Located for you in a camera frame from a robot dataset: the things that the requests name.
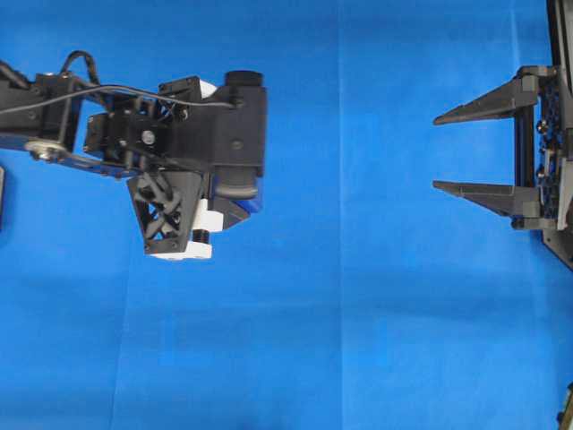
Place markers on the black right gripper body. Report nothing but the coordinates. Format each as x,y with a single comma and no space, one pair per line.
544,160

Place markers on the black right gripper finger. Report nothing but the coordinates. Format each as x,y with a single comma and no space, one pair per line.
488,195
502,102

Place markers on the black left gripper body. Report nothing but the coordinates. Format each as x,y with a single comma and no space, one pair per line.
190,129

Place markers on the blue table mat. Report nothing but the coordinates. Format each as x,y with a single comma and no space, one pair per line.
360,297

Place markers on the black aluminium frame rail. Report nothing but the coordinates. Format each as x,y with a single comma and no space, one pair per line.
560,21

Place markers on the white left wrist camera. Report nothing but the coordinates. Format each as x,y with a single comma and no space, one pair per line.
174,217

